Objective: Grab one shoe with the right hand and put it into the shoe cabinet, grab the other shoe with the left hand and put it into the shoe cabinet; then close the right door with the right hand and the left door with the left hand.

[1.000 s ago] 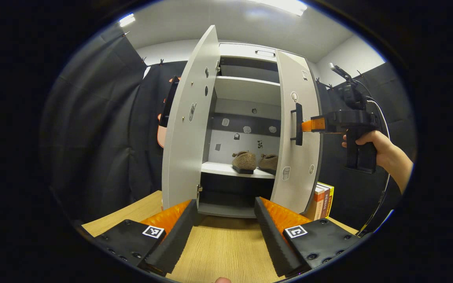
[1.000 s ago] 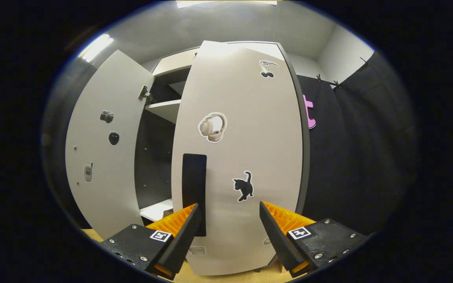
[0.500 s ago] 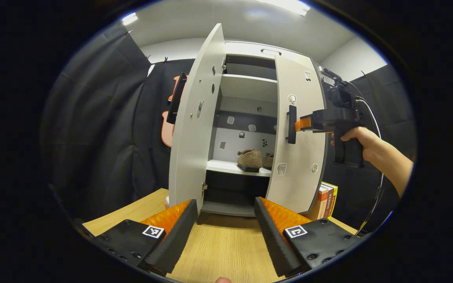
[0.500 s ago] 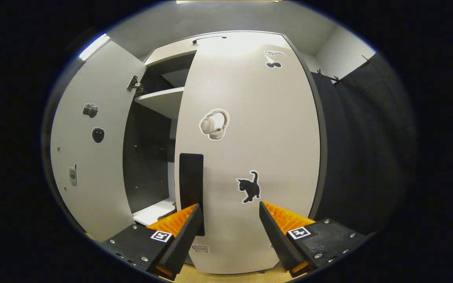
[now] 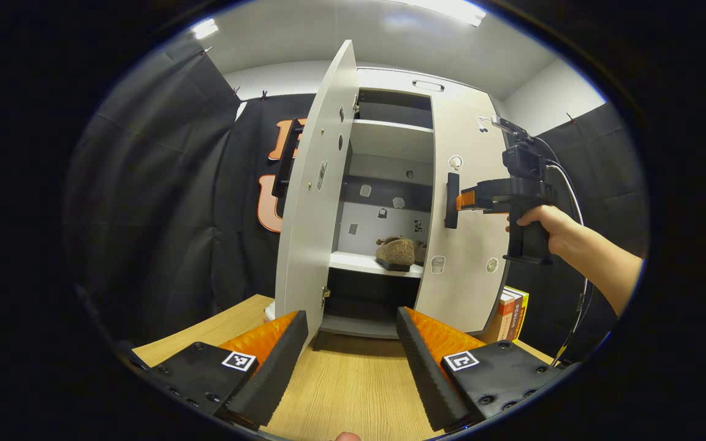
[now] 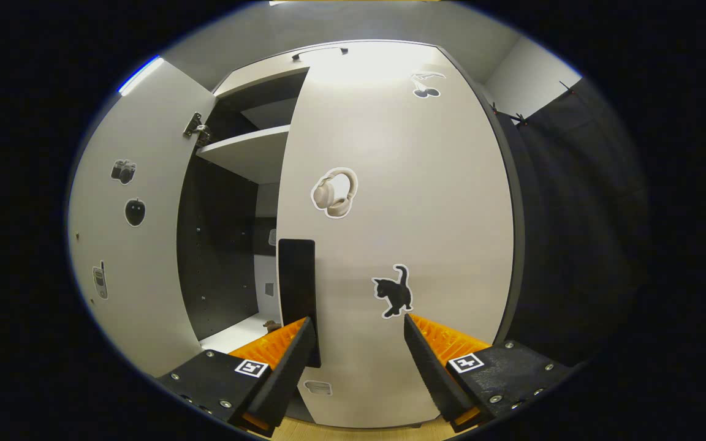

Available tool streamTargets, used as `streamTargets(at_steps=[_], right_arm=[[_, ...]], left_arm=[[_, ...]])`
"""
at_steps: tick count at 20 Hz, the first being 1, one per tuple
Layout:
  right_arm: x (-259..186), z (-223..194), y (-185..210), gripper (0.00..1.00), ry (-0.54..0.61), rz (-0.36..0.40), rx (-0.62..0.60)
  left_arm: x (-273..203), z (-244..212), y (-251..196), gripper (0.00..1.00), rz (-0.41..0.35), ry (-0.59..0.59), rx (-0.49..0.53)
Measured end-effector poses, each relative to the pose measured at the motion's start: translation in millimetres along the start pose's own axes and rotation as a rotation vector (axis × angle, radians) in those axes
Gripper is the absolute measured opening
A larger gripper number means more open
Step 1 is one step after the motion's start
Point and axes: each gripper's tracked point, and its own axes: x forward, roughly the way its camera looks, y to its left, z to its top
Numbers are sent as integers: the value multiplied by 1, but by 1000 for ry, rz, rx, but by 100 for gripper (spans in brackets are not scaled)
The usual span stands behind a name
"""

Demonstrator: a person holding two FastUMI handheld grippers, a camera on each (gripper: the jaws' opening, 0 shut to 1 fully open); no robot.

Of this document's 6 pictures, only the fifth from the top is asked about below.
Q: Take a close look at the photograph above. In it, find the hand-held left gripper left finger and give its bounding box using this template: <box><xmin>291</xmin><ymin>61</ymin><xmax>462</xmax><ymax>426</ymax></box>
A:
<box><xmin>135</xmin><ymin>310</ymin><xmax>309</xmax><ymax>429</ymax></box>

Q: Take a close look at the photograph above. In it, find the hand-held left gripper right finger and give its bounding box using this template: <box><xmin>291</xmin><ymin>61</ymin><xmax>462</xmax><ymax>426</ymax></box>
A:
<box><xmin>396</xmin><ymin>306</ymin><xmax>579</xmax><ymax>432</ymax></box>

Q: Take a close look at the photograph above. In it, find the white shoe cabinet door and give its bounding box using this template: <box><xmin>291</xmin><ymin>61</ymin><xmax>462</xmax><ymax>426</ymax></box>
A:
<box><xmin>414</xmin><ymin>92</ymin><xmax>511</xmax><ymax>334</ymax></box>
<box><xmin>275</xmin><ymin>40</ymin><xmax>360</xmax><ymax>350</ymax></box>

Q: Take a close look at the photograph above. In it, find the brown fuzzy shoe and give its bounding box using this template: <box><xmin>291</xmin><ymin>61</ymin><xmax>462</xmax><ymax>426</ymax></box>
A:
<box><xmin>375</xmin><ymin>236</ymin><xmax>416</xmax><ymax>273</ymax></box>

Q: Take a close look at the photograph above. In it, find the white shoe cabinet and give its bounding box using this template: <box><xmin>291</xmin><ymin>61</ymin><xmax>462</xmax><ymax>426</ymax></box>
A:
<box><xmin>322</xmin><ymin>66</ymin><xmax>495</xmax><ymax>339</ymax></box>

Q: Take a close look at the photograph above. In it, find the white cabinet drawer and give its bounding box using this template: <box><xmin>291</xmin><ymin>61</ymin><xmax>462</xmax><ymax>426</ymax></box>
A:
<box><xmin>356</xmin><ymin>66</ymin><xmax>492</xmax><ymax>102</ymax></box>

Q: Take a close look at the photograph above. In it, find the wide ceiling light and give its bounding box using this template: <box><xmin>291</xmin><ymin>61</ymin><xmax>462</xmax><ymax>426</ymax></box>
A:
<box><xmin>402</xmin><ymin>0</ymin><xmax>487</xmax><ymax>28</ymax></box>

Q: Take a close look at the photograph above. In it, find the black backdrop cloth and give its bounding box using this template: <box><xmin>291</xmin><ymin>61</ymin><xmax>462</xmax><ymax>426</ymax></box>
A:
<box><xmin>65</xmin><ymin>37</ymin><xmax>648</xmax><ymax>362</ymax></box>

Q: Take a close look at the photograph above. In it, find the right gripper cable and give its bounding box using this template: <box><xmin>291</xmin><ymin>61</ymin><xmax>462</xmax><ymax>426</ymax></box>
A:
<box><xmin>537</xmin><ymin>138</ymin><xmax>594</xmax><ymax>367</ymax></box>

